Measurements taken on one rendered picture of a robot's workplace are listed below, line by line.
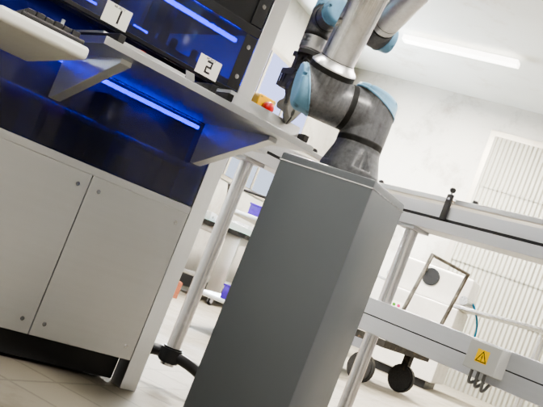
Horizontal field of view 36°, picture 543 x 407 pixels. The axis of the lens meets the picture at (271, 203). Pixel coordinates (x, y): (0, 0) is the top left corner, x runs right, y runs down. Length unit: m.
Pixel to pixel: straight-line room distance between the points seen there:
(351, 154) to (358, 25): 0.30
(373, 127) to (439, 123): 8.27
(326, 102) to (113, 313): 1.00
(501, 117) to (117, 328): 7.98
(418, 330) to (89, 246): 1.13
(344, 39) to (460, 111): 8.32
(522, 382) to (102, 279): 1.28
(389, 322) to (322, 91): 1.20
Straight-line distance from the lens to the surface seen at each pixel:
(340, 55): 2.00
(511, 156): 9.96
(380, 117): 2.04
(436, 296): 7.85
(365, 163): 2.02
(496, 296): 9.66
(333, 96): 2.00
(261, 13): 2.74
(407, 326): 2.93
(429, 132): 10.29
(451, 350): 2.80
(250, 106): 2.26
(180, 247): 2.66
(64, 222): 2.46
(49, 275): 2.48
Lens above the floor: 0.53
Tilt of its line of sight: 4 degrees up
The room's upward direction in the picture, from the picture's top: 22 degrees clockwise
